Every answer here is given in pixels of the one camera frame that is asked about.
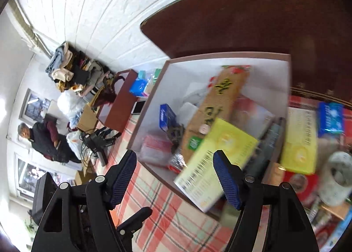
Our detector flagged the white smartphone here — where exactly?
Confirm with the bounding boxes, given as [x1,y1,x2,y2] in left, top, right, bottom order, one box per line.
[131,100,147,115]

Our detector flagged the glass window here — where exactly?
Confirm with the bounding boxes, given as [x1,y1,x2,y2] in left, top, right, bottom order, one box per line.
[15,153,55,200]

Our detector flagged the long brown printed carton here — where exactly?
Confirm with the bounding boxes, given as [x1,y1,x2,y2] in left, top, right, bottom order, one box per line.
[180,65,252,164]

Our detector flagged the white and yellow shopping bag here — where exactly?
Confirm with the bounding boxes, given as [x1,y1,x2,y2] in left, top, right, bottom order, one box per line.
[66,131,83,159]

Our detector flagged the white wall pipe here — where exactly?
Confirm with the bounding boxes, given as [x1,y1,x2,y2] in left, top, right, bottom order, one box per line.
[8,2,53,57]

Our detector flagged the brown wooden bedside table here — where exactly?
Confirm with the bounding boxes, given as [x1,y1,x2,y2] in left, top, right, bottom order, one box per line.
[97,69,143,133]

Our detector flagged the small blue box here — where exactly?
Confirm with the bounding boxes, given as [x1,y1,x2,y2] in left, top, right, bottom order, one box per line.
[159,104,177,132]

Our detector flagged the yellow box with barcode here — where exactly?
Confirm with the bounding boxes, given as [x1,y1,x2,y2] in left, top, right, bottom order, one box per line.
[173,118,260,212]

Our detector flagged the pile of clothes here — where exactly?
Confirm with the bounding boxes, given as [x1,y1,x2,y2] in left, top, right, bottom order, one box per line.
[45,42,116,104]

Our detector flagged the red and white packet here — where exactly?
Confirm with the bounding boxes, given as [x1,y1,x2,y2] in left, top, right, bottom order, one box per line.
[231,95,275,140]

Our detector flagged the green tissue packet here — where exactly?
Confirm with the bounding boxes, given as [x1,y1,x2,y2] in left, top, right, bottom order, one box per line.
[150,68,163,82]

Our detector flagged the framed wall picture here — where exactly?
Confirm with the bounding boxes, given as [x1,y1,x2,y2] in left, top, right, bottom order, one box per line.
[20,88,53,122]

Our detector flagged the black device with cables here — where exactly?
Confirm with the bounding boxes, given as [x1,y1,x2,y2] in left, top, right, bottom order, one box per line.
[81,128,121,166]

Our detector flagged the yellow flat box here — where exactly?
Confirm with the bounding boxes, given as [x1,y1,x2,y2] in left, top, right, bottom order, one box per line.
[280,107,319,175]

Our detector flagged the blue tissue packet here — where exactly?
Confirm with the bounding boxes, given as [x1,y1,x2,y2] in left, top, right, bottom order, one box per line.
[129,78,149,97]
[317,102,345,137]

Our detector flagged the dark grey flat pack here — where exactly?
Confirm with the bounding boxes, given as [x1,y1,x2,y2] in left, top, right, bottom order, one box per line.
[245,117,286,178]

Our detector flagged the white tape roll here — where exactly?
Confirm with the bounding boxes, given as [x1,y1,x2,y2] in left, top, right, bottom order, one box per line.
[319,152,352,207]

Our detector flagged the large white plastic bag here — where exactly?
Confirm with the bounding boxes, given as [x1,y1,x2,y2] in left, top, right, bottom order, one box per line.
[57,90,88,121]

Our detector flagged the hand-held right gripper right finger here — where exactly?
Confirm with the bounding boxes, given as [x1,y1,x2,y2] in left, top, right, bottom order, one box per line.
[213,150,319,252]

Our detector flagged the dark wooden headboard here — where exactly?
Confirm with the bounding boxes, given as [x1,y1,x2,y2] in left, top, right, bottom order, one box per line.
[140,0,352,96]

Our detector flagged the red plaid blanket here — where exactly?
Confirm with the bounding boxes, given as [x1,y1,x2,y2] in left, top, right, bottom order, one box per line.
[91,95,352,252]

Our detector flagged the small brown cardboard box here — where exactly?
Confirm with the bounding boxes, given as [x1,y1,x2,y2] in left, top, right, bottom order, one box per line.
[75,164,97,185]

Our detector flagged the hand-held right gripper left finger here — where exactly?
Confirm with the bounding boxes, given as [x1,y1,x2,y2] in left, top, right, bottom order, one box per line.
[31,150,138,252]

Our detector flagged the white-lined cardboard box container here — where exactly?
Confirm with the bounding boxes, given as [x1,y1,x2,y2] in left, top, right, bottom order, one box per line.
[126,52,292,214]

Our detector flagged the pink plastic packet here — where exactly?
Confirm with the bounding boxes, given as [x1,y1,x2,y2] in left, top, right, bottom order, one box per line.
[139,134,176,167]

